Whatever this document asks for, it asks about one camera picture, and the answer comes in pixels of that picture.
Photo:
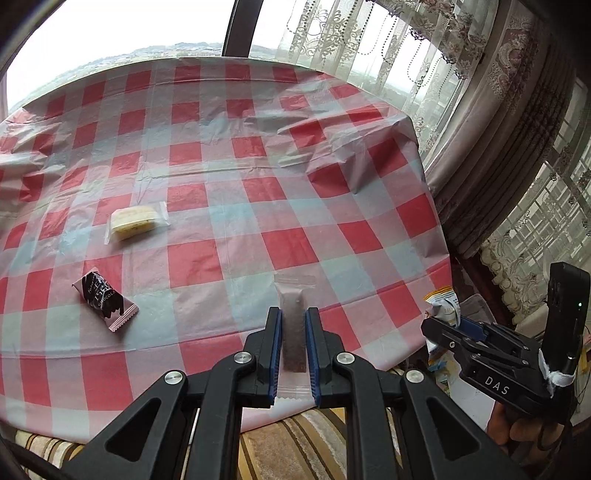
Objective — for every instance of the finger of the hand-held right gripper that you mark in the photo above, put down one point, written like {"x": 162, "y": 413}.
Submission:
{"x": 473, "y": 328}
{"x": 443, "y": 334}

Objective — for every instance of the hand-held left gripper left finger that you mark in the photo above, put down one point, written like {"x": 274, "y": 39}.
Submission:
{"x": 275, "y": 355}

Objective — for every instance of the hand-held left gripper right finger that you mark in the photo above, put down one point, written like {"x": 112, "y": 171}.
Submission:
{"x": 311, "y": 355}

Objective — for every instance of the snack bar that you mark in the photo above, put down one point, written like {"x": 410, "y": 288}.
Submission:
{"x": 294, "y": 332}

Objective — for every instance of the small grey packet orange edge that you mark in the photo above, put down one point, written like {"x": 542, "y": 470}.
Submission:
{"x": 445, "y": 304}

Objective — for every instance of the person's right hand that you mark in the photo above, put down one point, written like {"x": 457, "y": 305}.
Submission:
{"x": 521, "y": 431}

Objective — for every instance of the white lace curtain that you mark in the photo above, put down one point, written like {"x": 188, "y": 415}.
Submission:
{"x": 545, "y": 221}
{"x": 369, "y": 46}

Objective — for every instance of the red white checkered tablecloth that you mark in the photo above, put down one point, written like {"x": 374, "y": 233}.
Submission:
{"x": 277, "y": 198}

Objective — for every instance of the pink black chocolate packet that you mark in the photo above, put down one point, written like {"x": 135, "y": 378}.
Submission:
{"x": 101, "y": 300}

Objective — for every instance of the pink heavy curtain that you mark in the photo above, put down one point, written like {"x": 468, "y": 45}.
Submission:
{"x": 508, "y": 138}

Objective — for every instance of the pale cake in clear wrapper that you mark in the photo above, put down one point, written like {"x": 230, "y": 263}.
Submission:
{"x": 134, "y": 222}

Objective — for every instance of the dark window frame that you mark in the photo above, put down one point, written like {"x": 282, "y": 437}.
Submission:
{"x": 240, "y": 27}

